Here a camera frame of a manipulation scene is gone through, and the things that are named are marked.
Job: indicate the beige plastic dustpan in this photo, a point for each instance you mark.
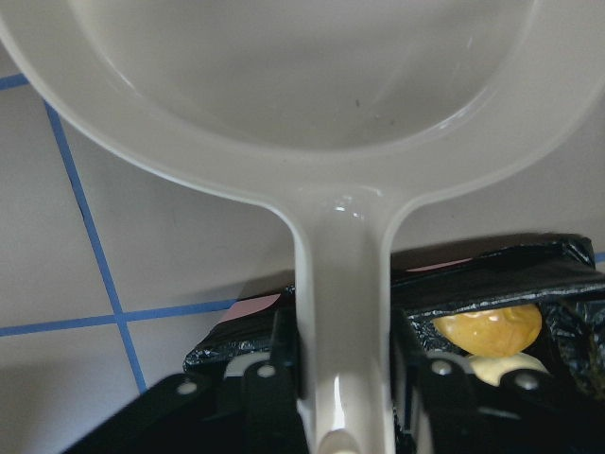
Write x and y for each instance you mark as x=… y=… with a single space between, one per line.
x=341 y=117

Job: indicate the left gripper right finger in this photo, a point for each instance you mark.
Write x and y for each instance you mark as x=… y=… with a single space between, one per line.
x=440 y=406

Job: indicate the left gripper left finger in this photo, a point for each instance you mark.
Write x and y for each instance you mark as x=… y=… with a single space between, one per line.
x=248 y=405

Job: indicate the black lined trash bin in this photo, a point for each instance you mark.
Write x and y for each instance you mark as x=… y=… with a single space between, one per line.
x=558 y=275

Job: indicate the orange yellow ball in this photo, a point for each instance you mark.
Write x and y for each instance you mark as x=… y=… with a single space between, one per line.
x=493 y=333

